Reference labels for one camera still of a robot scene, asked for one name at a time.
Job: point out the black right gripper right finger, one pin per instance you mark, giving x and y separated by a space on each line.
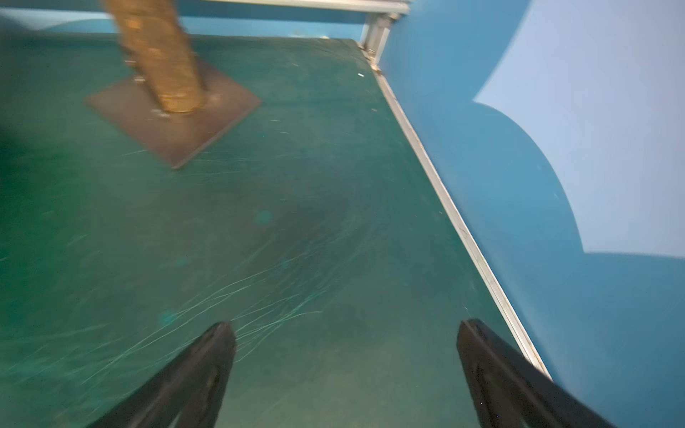
508 391

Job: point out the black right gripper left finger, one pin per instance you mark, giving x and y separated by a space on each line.
188 392

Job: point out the pink artificial blossom tree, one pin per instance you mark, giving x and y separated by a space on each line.
174 105

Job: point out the right aluminium table edge rail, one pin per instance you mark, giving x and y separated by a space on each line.
507 311

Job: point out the right aluminium frame post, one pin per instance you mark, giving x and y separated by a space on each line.
374 36

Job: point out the aluminium rear frame bar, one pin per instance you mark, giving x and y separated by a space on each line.
368 6

